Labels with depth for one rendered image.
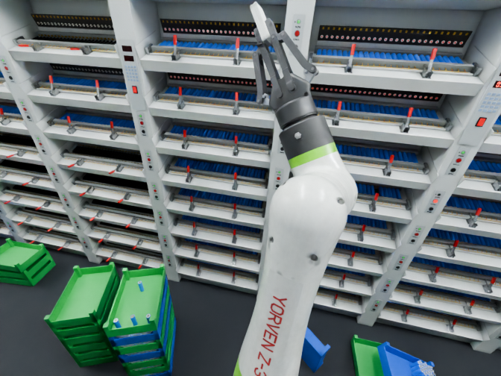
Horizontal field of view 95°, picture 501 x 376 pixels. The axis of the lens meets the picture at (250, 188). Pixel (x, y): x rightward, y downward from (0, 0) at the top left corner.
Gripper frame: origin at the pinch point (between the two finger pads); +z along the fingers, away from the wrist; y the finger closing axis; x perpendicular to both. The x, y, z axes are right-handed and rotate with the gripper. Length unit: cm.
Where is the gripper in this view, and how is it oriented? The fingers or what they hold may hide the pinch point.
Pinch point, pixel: (262, 24)
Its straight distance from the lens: 54.2
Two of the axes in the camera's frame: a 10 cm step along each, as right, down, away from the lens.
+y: 8.1, -3.1, -4.9
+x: -4.6, 1.8, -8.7
